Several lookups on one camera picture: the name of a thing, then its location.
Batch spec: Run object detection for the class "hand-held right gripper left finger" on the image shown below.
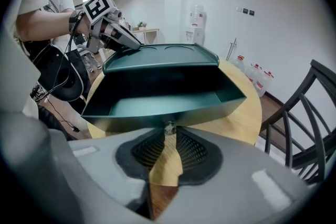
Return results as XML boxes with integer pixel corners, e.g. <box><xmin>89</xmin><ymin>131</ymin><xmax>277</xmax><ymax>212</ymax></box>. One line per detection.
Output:
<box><xmin>67</xmin><ymin>126</ymin><xmax>166</xmax><ymax>221</ymax></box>

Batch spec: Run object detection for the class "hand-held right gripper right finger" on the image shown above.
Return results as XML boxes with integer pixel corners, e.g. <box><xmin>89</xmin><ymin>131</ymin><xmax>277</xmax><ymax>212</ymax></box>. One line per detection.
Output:
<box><xmin>154</xmin><ymin>125</ymin><xmax>312</xmax><ymax>224</ymax></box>

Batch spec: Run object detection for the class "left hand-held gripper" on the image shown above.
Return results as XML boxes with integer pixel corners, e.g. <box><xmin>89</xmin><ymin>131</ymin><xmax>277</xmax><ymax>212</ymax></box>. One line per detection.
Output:
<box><xmin>82</xmin><ymin>0</ymin><xmax>143</xmax><ymax>56</ymax></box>

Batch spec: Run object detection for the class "dark green box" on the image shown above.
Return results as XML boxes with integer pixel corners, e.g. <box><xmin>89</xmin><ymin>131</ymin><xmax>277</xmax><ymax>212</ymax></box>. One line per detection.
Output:
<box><xmin>101</xmin><ymin>42</ymin><xmax>221</xmax><ymax>74</ymax></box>

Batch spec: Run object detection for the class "person's left forearm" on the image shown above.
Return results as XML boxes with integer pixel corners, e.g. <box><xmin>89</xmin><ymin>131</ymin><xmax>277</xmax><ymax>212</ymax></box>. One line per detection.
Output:
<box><xmin>15</xmin><ymin>9</ymin><xmax>92</xmax><ymax>42</ymax></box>

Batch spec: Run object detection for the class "person's left hand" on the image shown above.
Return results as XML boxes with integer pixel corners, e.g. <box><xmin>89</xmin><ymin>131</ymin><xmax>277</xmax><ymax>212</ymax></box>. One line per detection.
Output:
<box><xmin>100</xmin><ymin>19</ymin><xmax>118</xmax><ymax>37</ymax></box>

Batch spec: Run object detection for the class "white wooden shelf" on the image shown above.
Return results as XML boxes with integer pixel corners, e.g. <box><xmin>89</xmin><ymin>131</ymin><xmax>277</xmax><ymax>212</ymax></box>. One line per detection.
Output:
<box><xmin>131</xmin><ymin>28</ymin><xmax>160</xmax><ymax>46</ymax></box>

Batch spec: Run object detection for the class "black wristband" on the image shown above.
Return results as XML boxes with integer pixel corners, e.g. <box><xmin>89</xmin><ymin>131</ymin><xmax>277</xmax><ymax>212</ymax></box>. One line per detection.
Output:
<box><xmin>68</xmin><ymin>9</ymin><xmax>86</xmax><ymax>35</ymax></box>

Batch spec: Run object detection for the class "black rounded bag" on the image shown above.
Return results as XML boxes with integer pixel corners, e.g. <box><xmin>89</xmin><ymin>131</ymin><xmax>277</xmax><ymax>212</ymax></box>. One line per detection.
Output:
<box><xmin>38</xmin><ymin>44</ymin><xmax>85</xmax><ymax>102</ymax></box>

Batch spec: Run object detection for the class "white water dispenser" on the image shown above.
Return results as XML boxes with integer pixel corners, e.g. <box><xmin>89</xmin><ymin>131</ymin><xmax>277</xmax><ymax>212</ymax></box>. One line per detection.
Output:
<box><xmin>185</xmin><ymin>3</ymin><xmax>207</xmax><ymax>47</ymax></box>

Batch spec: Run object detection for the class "black metal chair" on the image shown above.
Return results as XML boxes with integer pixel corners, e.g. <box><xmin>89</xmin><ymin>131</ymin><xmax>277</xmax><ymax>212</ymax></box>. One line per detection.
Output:
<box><xmin>264</xmin><ymin>59</ymin><xmax>332</xmax><ymax>186</ymax></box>

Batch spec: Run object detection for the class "clear water bottle red cap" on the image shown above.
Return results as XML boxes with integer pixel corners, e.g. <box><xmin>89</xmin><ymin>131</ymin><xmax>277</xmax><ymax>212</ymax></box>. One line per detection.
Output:
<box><xmin>232</xmin><ymin>55</ymin><xmax>247</xmax><ymax>74</ymax></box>
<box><xmin>246</xmin><ymin>63</ymin><xmax>263</xmax><ymax>87</ymax></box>
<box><xmin>256</xmin><ymin>71</ymin><xmax>275</xmax><ymax>98</ymax></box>

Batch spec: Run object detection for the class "grey metal stand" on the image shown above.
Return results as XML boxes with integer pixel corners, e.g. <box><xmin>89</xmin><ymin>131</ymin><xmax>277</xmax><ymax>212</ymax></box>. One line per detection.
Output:
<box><xmin>226</xmin><ymin>37</ymin><xmax>238</xmax><ymax>61</ymax></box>

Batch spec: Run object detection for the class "black cable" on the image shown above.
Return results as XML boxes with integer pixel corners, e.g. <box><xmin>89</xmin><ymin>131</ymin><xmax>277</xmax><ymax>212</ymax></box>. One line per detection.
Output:
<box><xmin>31</xmin><ymin>16</ymin><xmax>82</xmax><ymax>133</ymax></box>

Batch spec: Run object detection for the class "wall switch panel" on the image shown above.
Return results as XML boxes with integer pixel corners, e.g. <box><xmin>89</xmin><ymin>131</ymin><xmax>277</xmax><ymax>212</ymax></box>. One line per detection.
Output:
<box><xmin>235</xmin><ymin>6</ymin><xmax>256</xmax><ymax>16</ymax></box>

